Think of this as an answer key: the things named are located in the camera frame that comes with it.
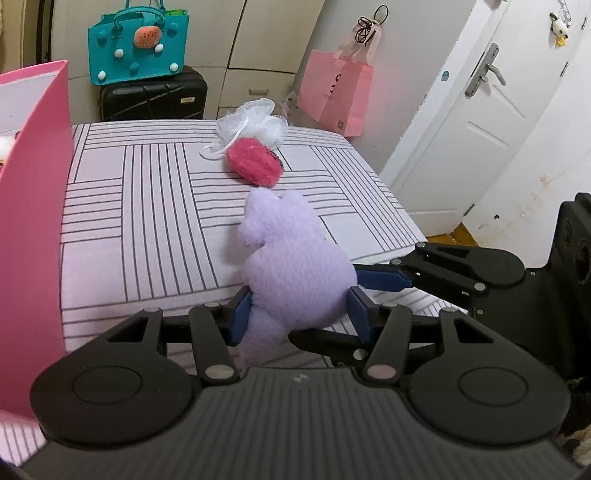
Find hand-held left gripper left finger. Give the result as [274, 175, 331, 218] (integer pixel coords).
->
[106, 285, 254, 385]

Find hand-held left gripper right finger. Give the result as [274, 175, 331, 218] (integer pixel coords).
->
[347, 285, 498, 385]

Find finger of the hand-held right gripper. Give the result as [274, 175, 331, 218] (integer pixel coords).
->
[288, 328, 371, 366]
[355, 242, 527, 308]

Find purple plush toy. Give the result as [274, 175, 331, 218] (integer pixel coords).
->
[237, 188, 359, 371]

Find pink storage box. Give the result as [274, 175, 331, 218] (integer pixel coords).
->
[0, 60, 75, 418]

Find white door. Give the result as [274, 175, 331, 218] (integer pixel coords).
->
[376, 0, 570, 228]

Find pink paper bag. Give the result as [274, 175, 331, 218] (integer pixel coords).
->
[295, 34, 375, 138]

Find white mesh bath pouf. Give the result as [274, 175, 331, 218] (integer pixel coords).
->
[199, 99, 290, 160]

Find black suitcase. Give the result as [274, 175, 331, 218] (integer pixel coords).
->
[99, 65, 209, 123]

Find small white duck toy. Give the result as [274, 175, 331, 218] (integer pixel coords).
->
[549, 11, 572, 47]

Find beige wardrobe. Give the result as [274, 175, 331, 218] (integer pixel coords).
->
[46, 0, 329, 121]

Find teal felt handbag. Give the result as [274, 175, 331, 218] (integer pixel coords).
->
[87, 0, 189, 86]

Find grey door handle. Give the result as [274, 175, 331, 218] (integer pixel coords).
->
[464, 42, 507, 98]

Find black hair ties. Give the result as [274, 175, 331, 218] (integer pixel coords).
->
[354, 4, 389, 45]

